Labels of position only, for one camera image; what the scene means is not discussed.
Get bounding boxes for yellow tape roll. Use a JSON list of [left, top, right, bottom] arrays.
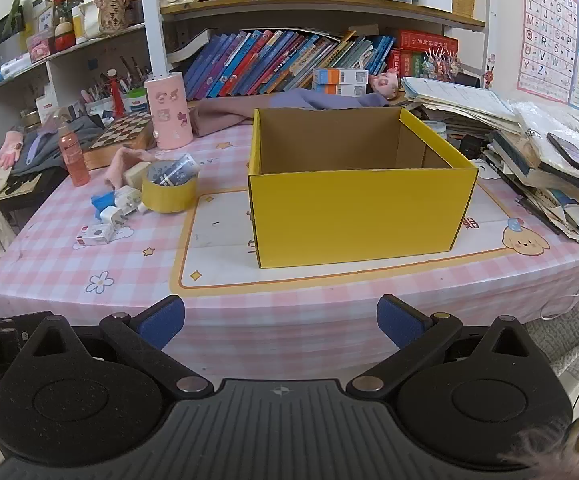
[[142, 160, 198, 213]]

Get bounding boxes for red apple jar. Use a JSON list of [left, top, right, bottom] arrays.
[[53, 16, 77, 53]]

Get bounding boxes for pink knit glove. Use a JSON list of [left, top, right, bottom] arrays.
[[0, 130, 26, 171]]

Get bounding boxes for stack of papers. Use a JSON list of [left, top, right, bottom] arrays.
[[402, 76, 520, 136]]

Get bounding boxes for stack of books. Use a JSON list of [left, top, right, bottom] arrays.
[[484, 127, 579, 248]]

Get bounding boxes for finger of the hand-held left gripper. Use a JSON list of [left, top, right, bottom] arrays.
[[0, 311, 52, 333]]

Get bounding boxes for wooden chessboard box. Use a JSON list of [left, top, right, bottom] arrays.
[[83, 111, 156, 171]]

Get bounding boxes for alphabet wall poster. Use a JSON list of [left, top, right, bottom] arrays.
[[517, 0, 579, 106]]

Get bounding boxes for red thick books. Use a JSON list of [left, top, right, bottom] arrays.
[[387, 30, 459, 81]]

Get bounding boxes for beige block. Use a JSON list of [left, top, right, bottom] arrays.
[[123, 162, 150, 188]]

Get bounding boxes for mauve cloth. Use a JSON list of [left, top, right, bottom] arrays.
[[189, 99, 256, 137]]

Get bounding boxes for white jar green lid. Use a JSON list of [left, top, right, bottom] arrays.
[[122, 89, 148, 114]]

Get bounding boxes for white plastic bag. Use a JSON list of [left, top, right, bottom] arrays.
[[513, 101, 579, 161]]

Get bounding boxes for pink spray bottle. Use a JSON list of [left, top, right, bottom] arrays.
[[52, 110, 91, 187]]

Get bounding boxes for white lamp pole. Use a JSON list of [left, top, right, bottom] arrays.
[[138, 0, 171, 81]]

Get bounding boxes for white shelf unit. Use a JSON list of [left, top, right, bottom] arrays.
[[0, 22, 170, 141]]

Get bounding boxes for white straws box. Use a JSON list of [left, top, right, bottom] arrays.
[[36, 96, 61, 122]]

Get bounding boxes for row of colourful books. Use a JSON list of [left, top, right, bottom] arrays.
[[184, 30, 397, 101]]

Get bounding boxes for grey cloth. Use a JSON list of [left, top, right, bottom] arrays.
[[12, 115, 105, 176]]

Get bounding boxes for pink pig toy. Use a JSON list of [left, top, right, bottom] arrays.
[[369, 71, 403, 101]]

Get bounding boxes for pink checked tablecloth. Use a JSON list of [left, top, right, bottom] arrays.
[[0, 100, 579, 367]]

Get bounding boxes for colourful toy figure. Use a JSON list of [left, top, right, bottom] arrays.
[[422, 50, 463, 82]]

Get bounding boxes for black smartphone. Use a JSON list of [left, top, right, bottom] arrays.
[[547, 132, 579, 180]]

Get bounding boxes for orange white carton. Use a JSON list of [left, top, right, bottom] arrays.
[[314, 83, 370, 97], [313, 68, 369, 86]]

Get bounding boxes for pink cylinder holder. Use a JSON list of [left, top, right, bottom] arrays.
[[144, 72, 194, 151]]

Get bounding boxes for yellow cardboard box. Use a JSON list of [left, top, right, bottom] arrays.
[[248, 106, 479, 269]]

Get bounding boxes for small white red box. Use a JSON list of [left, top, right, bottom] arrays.
[[74, 223, 116, 247]]

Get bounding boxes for fluffy pompom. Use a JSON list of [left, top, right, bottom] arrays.
[[499, 407, 579, 480]]

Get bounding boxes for wooden bookshelf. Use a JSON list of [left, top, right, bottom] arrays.
[[162, 0, 487, 30]]

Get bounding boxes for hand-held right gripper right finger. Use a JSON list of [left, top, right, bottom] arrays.
[[347, 294, 550, 397]]

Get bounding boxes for blue packet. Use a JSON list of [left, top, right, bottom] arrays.
[[91, 191, 117, 220]]

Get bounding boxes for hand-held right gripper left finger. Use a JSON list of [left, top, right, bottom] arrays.
[[16, 294, 215, 396]]

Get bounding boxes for lavender cloth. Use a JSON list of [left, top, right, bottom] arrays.
[[268, 87, 410, 111]]

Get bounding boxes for pen holders with pens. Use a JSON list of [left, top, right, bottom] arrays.
[[82, 55, 150, 116]]

